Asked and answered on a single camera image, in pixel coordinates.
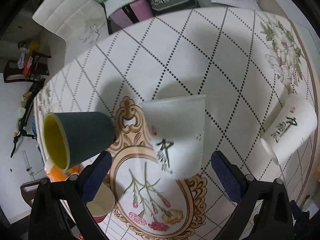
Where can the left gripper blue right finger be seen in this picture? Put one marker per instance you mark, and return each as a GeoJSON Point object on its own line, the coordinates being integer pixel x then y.
{"type": "Point", "coordinates": [240, 189]}

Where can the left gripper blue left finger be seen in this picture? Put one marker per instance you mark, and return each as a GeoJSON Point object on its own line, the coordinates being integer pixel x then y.
{"type": "Point", "coordinates": [82, 190]}

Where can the white paper cup with calligraphy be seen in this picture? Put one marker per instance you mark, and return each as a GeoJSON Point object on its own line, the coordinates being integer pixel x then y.
{"type": "Point", "coordinates": [176, 127]}

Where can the red ribbed paper cup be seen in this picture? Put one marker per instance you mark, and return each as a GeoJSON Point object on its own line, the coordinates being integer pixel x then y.
{"type": "Point", "coordinates": [102, 204]}

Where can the orange and white paper cup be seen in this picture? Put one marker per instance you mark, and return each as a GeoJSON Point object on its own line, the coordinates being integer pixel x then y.
{"type": "Point", "coordinates": [55, 174]}

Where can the dark green yellow-lined cup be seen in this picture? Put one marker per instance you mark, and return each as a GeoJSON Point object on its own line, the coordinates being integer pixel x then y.
{"type": "Point", "coordinates": [72, 138]}

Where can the white paper cup lying sideways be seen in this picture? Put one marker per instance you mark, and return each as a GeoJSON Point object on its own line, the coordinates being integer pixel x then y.
{"type": "Point", "coordinates": [290, 129]}

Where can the floral diamond pattern tablecloth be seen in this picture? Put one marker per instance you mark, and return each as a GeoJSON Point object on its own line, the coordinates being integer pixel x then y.
{"type": "Point", "coordinates": [178, 87]}

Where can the dark wooden chair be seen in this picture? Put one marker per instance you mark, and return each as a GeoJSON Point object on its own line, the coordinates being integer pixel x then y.
{"type": "Point", "coordinates": [29, 69]}

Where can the white padded chair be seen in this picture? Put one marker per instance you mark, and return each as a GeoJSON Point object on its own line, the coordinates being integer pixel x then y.
{"type": "Point", "coordinates": [80, 23]}

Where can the pink storage box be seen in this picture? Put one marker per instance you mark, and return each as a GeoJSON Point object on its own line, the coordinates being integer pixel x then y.
{"type": "Point", "coordinates": [132, 13]}

